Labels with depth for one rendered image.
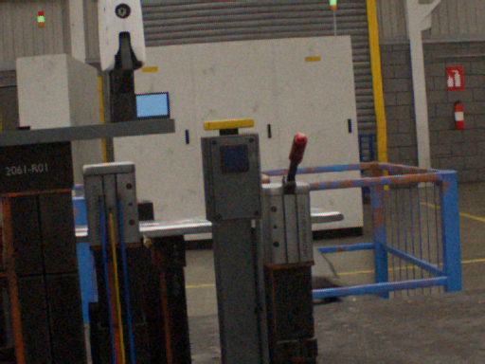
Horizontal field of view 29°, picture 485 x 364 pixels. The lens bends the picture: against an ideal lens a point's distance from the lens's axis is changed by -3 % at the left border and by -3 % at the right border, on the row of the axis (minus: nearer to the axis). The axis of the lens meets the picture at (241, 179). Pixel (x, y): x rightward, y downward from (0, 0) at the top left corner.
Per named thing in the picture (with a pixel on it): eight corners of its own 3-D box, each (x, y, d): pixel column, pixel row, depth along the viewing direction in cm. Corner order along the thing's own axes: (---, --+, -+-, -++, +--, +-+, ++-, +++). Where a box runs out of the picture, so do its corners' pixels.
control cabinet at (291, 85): (121, 255, 934) (104, 5, 921) (123, 248, 987) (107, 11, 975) (364, 236, 954) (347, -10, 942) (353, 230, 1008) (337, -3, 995)
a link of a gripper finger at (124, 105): (137, 70, 123) (140, 122, 123) (134, 72, 126) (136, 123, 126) (113, 72, 122) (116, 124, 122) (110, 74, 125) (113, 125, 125)
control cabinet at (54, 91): (65, 235, 1169) (52, 36, 1156) (108, 232, 1170) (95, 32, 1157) (27, 261, 929) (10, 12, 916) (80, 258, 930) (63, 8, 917)
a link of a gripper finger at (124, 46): (134, 51, 118) (131, 87, 122) (124, 18, 124) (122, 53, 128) (124, 52, 118) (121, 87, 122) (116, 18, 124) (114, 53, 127)
